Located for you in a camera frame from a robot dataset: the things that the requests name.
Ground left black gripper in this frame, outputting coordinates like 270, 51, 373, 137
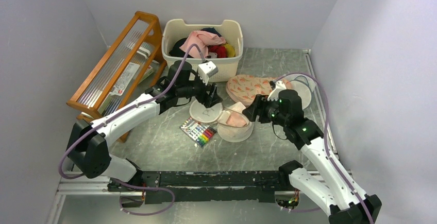
177, 71, 223, 108

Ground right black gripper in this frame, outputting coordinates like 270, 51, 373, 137
242, 94, 289, 127

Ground beige mesh laundry bag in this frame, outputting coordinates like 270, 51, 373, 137
189, 101, 254, 143

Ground pink bra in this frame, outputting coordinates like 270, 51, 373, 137
217, 102, 250, 128

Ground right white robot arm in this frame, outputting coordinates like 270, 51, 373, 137
242, 90, 382, 223

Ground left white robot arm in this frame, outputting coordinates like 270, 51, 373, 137
65, 60, 222, 191

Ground floral pink laundry bag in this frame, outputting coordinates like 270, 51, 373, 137
226, 75, 275, 106

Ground white mesh laundry bag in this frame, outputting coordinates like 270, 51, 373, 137
281, 73, 316, 109

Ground cream plastic laundry basket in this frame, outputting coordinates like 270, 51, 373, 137
161, 19, 244, 83

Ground marker pen pack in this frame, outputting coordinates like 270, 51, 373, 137
180, 117, 217, 147

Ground red garment in basket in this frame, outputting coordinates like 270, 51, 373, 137
209, 45, 227, 58

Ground yellow garment in basket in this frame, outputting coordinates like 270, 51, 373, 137
223, 43, 236, 58

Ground dark navy garment in basket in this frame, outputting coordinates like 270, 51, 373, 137
169, 30, 226, 59

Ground pink garment in basket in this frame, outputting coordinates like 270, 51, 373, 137
179, 30, 226, 57

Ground orange wooden shelf rack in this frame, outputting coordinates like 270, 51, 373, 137
67, 11, 167, 122

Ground papers on shelf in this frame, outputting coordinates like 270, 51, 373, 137
109, 42, 154, 96

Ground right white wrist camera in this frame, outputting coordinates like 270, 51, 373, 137
267, 80, 287, 101

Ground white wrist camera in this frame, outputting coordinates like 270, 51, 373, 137
197, 62, 219, 85
267, 80, 287, 101

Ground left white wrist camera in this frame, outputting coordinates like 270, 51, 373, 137
197, 62, 219, 85

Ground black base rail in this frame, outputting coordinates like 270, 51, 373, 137
107, 170, 296, 204

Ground aluminium frame rail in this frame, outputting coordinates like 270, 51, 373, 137
46, 171, 113, 224

